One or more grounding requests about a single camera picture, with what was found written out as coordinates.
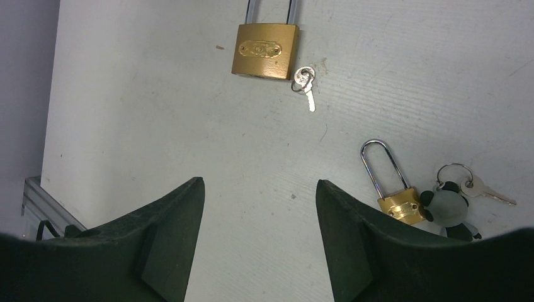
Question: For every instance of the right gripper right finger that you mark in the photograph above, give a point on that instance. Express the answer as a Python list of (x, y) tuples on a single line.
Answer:
[(373, 257)]

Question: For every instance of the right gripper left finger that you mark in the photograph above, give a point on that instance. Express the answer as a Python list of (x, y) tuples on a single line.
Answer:
[(145, 255)]

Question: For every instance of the small brass padlock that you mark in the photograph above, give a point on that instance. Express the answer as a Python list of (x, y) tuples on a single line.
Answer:
[(404, 205)]

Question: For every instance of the small padlock key charm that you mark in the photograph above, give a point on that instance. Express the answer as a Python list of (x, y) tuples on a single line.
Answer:
[(447, 205)]

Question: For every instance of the large brass padlock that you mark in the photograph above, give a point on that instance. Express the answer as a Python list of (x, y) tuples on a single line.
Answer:
[(266, 50)]

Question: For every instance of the aluminium table frame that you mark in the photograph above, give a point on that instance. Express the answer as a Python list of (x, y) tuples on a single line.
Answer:
[(44, 217)]

